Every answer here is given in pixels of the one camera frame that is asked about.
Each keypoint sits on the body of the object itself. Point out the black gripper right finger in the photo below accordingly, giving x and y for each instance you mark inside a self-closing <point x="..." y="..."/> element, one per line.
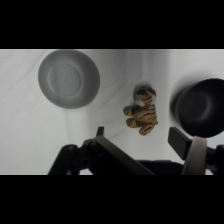
<point x="186" y="146"/>

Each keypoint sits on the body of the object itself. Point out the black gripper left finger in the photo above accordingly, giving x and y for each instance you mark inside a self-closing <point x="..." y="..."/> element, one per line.
<point x="111" y="153"/>

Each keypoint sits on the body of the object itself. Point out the striped tiger plush toy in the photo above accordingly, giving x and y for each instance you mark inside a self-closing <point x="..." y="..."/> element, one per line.
<point x="142" y="111"/>

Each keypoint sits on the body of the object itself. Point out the grey bowl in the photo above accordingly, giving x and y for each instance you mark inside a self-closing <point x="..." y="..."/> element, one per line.
<point x="69" y="78"/>

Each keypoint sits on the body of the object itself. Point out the black bowl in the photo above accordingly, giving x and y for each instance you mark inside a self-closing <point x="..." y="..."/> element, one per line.
<point x="201" y="107"/>

